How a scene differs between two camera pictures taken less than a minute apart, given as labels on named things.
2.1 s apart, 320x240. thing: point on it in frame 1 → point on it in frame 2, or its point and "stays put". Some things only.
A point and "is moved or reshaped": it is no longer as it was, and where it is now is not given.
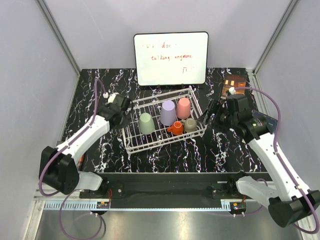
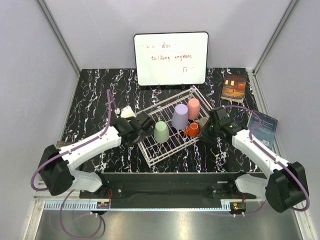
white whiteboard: (171, 58) stays put
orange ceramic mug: (177, 128) → (193, 130)
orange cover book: (235, 81) stays put
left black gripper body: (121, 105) → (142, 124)
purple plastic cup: (168, 113) → (180, 117)
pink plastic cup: (183, 109) → (193, 108)
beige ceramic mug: (190, 124) → (202, 121)
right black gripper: (207, 116) → (204, 136)
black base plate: (166, 190) stays put
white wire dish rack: (163, 119) is moved or reshaped
